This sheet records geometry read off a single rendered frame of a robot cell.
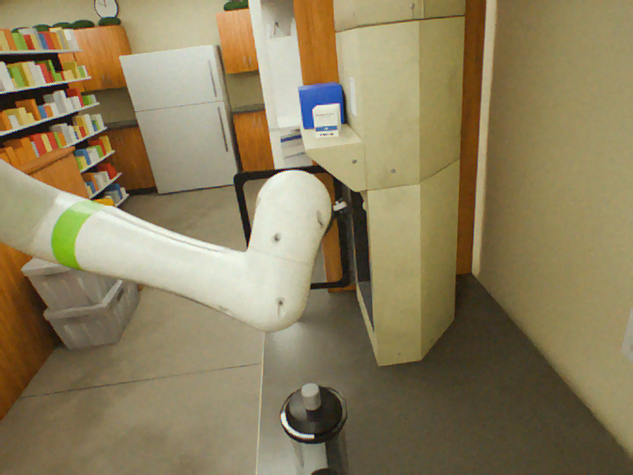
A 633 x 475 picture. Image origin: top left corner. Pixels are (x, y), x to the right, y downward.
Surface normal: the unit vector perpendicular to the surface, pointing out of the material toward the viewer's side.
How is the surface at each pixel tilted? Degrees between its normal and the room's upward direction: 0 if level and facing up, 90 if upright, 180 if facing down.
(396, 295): 90
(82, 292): 95
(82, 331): 95
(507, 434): 0
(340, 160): 90
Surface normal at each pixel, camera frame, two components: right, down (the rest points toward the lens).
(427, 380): -0.11, -0.90
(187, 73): 0.08, 0.42
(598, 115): -0.99, 0.14
